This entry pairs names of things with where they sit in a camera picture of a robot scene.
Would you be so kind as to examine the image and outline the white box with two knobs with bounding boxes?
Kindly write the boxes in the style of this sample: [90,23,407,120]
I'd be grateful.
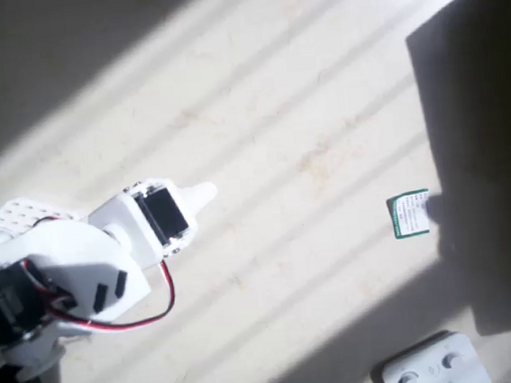
[367,325,495,383]

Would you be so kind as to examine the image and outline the green white paper label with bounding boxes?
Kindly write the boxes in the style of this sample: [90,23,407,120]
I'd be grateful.
[385,187,435,241]

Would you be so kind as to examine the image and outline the red black white servo cable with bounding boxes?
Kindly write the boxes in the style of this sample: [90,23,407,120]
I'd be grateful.
[45,258,180,340]

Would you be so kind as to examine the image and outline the white perforated base plate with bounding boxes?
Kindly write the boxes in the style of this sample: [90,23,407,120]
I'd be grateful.
[0,189,85,239]

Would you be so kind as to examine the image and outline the large dark box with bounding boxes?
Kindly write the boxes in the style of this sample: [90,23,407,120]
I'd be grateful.
[401,0,511,342]

